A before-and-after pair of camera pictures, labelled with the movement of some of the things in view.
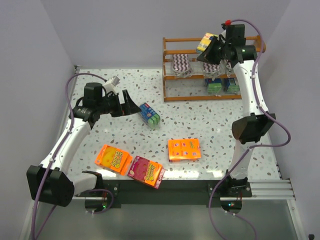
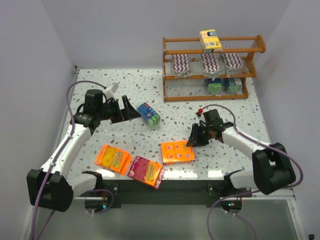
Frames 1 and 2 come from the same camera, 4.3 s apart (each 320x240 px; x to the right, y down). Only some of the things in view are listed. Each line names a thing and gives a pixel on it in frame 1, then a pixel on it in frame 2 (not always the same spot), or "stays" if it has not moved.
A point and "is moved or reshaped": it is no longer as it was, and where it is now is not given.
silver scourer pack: [181, 65] stays
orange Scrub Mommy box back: [184, 149] is moved or reshaped
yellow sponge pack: [204, 42] is moved or reshaped
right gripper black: [216, 50] → [203, 132]
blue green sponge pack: [151, 117] stays
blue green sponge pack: [214, 87] stays
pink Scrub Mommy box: [149, 172] stays
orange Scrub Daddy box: [114, 159] stays
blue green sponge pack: [230, 86] stays
